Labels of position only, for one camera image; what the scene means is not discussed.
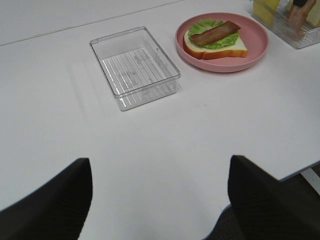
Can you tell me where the pink round plate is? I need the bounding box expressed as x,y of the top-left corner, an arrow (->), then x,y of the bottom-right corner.
175,12 -> 269,73

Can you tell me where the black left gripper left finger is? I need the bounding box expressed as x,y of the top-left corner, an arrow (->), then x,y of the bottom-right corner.
0,158 -> 93,240

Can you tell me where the bread slice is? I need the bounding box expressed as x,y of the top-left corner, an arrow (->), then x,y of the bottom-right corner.
306,0 -> 320,27
183,31 -> 248,60

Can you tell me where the left clear plastic tray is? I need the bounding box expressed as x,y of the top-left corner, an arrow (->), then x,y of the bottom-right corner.
89,26 -> 181,111

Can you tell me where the clear plastic tray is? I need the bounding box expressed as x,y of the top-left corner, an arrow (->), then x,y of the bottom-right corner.
89,26 -> 181,111
251,0 -> 320,49

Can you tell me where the green lettuce leaf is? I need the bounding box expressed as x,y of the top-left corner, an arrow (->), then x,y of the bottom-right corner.
186,18 -> 241,49

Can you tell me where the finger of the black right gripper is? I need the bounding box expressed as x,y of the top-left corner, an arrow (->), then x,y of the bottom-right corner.
292,0 -> 308,8

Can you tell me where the brown bacon strip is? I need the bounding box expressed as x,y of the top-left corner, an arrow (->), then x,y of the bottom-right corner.
188,18 -> 241,47

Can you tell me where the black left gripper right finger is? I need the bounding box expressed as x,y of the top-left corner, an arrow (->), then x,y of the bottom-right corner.
227,155 -> 320,240

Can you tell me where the yellow cheese slice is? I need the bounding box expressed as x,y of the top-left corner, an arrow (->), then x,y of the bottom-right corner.
252,0 -> 280,27

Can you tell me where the right clear plastic tray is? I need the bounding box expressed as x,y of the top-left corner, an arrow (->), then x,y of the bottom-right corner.
251,0 -> 320,49

